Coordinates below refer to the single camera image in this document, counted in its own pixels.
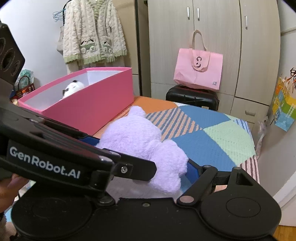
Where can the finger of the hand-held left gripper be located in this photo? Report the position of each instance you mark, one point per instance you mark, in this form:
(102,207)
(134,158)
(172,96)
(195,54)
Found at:
(138,169)
(90,140)

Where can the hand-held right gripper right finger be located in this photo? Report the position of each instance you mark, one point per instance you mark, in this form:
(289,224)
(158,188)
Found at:
(193,170)

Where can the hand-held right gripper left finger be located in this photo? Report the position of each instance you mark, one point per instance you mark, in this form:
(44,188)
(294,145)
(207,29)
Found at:
(106,200)

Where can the purple plush toy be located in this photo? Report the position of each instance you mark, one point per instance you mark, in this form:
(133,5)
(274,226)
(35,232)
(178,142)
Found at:
(138,143)

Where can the pink cardboard box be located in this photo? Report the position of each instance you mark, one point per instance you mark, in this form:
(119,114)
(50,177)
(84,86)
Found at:
(97,106)

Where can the white plush cat toy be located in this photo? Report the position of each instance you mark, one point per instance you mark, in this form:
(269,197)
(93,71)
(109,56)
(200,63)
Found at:
(71,89)

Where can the person's left hand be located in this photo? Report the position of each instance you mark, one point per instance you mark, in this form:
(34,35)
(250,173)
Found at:
(13,185)

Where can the patchwork blanket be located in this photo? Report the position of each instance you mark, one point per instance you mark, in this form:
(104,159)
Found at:
(208,139)

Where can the black suitcase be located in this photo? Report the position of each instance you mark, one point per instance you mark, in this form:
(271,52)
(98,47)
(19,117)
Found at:
(192,97)

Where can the woven basket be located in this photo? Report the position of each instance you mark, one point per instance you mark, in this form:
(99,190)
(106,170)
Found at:
(25,89)

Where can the clear plastic bag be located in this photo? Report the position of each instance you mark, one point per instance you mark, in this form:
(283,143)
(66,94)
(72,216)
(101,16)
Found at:
(261,136)

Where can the green patterned plastic bag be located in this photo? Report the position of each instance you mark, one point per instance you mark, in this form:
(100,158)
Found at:
(27,73)

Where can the pink tote bag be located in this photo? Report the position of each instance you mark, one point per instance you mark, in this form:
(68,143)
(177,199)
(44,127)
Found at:
(198,69)

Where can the white fleece jacket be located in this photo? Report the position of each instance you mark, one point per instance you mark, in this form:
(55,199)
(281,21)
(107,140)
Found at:
(92,30)

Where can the colourful gift bag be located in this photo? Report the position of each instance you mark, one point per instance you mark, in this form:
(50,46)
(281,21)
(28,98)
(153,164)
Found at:
(284,109)

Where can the beige wardrobe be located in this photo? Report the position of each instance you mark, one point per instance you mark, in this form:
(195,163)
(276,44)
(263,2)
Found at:
(219,23)

